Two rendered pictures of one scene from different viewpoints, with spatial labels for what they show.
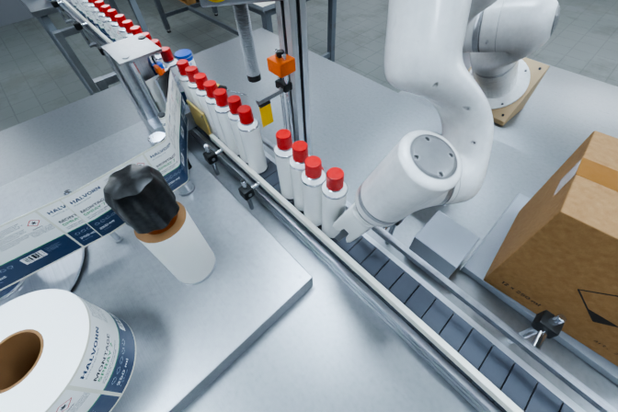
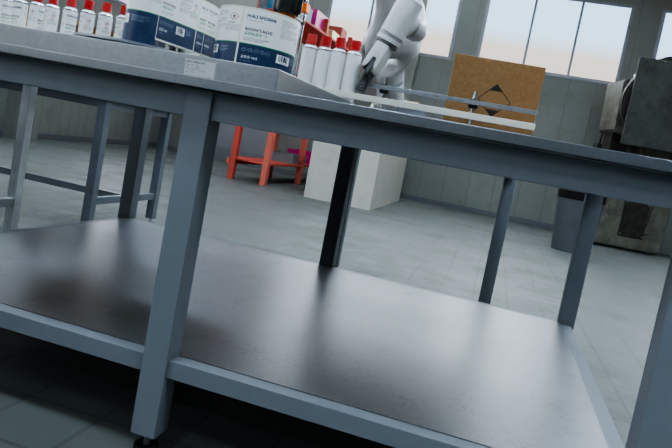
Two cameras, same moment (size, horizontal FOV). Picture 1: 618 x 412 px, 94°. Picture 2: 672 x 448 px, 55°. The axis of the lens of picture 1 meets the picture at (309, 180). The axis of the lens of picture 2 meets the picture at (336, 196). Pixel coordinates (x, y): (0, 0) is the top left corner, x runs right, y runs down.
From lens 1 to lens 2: 1.95 m
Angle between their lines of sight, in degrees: 54
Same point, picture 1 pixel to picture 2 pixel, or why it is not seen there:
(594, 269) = (477, 79)
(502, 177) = not seen: hidden behind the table
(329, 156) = not seen: hidden behind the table
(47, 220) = (199, 11)
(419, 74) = not seen: outside the picture
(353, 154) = not seen: hidden behind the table
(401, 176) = not seen: outside the picture
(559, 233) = (459, 65)
